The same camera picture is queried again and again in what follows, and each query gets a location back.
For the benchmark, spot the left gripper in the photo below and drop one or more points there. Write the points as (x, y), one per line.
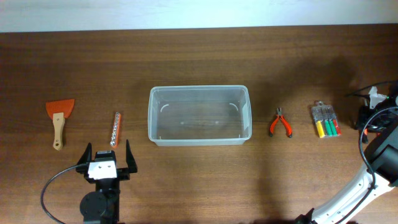
(124, 173)

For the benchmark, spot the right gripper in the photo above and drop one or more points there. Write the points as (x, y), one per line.
(363, 115)

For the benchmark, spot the precision screwdriver set case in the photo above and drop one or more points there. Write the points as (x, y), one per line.
(325, 120)

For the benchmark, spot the orange-black long nose pliers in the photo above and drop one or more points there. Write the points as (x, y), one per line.
(369, 129)

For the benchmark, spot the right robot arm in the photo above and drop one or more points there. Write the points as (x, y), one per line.
(377, 175)

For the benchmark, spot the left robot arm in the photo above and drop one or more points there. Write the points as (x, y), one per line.
(102, 205)

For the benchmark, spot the clear plastic container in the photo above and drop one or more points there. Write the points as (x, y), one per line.
(199, 115)

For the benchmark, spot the orange socket bit rail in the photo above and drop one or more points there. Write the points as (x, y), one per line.
(115, 130)

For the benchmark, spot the orange scraper wooden handle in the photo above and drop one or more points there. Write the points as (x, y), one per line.
(58, 112)

